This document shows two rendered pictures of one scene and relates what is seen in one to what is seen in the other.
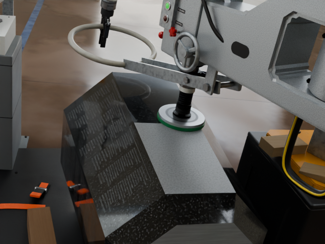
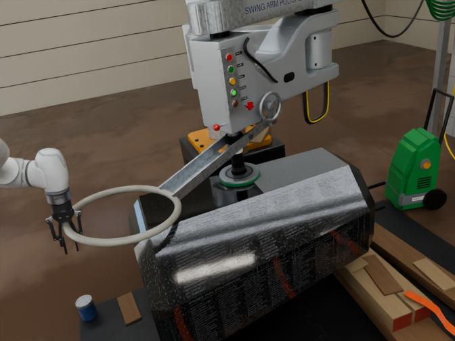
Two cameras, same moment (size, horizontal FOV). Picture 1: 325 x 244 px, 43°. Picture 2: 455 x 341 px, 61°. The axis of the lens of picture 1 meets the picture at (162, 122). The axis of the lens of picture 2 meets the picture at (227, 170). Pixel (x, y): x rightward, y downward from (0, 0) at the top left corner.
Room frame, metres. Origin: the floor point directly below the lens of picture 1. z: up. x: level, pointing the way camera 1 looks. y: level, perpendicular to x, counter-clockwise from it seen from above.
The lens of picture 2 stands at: (1.65, 1.70, 1.83)
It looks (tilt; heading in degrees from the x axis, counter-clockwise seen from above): 28 degrees down; 273
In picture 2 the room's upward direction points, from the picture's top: 9 degrees counter-clockwise
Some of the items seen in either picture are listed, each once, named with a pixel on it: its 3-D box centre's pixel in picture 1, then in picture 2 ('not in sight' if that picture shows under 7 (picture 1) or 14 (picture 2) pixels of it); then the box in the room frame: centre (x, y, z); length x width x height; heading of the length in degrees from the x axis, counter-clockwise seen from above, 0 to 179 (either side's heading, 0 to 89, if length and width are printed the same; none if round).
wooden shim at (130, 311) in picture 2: not in sight; (128, 308); (2.51, -0.05, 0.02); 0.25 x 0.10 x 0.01; 116
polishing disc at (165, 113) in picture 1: (181, 115); (239, 172); (1.70, -0.08, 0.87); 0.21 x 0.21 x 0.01
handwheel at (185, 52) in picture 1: (193, 51); (265, 105); (1.53, -0.07, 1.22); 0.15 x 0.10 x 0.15; 40
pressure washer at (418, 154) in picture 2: not in sight; (416, 151); (0.38, -0.86, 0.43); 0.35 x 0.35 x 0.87; 5
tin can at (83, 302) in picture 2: not in sight; (87, 308); (2.76, -0.03, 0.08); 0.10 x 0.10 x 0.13
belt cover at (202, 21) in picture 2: not in sight; (272, 5); (1.43, -0.31, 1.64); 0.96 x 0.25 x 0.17; 40
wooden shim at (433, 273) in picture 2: not in sight; (434, 274); (0.64, 0.02, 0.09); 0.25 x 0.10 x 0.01; 106
